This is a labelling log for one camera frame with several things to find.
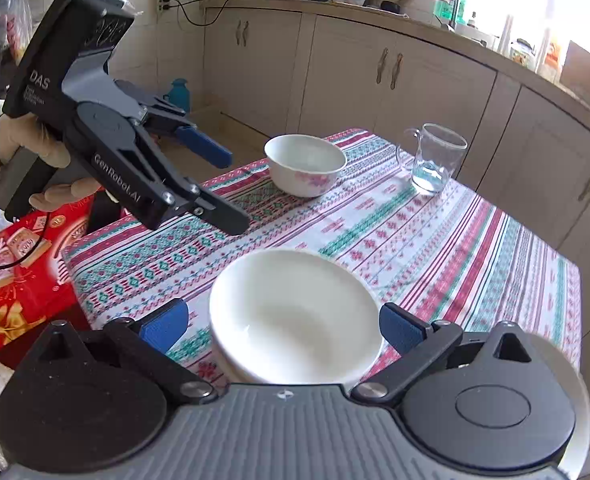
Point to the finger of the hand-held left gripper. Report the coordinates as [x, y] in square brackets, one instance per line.
[205, 147]
[225, 217]

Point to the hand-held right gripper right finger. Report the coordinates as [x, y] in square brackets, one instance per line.
[397, 325]

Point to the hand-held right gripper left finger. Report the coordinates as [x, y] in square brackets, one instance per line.
[167, 325]

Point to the person's left hand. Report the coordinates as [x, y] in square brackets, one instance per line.
[30, 140]

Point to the teal jug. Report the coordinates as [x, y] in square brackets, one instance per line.
[179, 96]

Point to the patterned red green tablecloth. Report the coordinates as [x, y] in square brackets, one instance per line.
[425, 260]

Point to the red gift box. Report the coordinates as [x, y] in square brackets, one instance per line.
[20, 300]

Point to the cream kitchen cabinets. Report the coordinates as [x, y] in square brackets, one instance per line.
[345, 75]

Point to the clear glass mug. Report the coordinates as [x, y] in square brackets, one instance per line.
[435, 160]

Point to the oval white plate fruit print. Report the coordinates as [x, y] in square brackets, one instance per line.
[582, 410]

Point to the green bottle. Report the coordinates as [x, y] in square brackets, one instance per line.
[447, 10]

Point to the glass jar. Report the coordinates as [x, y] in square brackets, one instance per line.
[523, 54]

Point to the orange label bottle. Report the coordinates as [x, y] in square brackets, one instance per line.
[550, 60]

